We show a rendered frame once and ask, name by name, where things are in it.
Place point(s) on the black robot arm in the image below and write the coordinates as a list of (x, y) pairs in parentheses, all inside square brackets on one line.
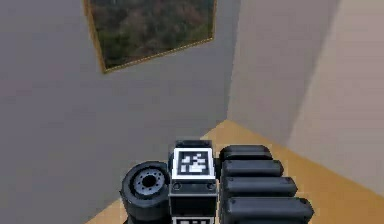
[(256, 186)]

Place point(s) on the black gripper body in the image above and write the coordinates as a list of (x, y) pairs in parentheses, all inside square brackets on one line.
[(146, 190)]

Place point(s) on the gold framed landscape painting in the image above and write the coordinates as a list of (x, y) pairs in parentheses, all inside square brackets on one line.
[(150, 30)]

